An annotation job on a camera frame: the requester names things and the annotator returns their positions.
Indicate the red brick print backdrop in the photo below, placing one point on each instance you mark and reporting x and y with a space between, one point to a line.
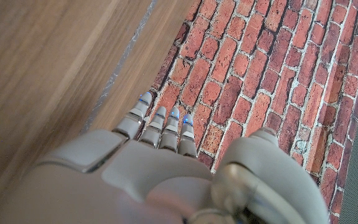
259 62

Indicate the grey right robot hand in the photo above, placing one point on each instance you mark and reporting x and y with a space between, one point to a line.
154 174

